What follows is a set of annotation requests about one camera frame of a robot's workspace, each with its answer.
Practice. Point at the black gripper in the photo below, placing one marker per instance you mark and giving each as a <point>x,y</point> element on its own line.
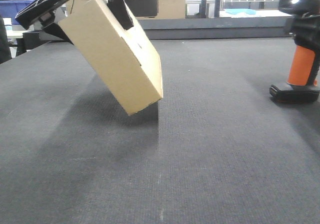
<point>43,11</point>

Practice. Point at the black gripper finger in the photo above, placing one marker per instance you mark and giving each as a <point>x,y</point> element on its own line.
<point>304,30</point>

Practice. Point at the orange black barcode scanner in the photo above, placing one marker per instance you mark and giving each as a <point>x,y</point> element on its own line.
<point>301,85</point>

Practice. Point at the brown cardboard box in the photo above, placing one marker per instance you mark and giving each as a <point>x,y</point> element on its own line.
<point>125,60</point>

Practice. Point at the blue storage bin background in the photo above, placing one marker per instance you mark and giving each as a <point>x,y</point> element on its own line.
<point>10,8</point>

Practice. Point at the dark grey conveyor mat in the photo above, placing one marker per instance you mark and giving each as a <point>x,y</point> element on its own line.
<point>215,150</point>

